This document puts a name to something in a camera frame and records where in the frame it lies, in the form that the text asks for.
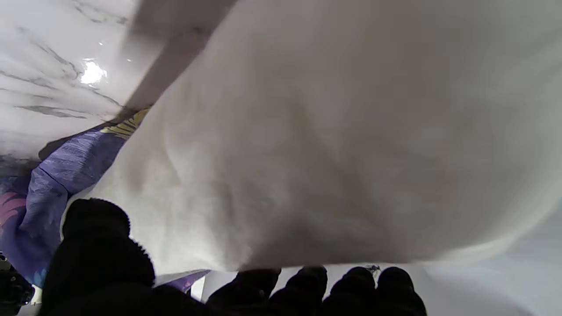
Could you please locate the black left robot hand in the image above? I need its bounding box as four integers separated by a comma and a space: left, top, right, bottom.
40, 198, 426, 316

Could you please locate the white pillow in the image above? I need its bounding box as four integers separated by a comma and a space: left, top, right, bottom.
61, 0, 562, 273

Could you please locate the blue leaf print pillowcase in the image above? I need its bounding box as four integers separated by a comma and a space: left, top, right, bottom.
0, 108, 211, 294

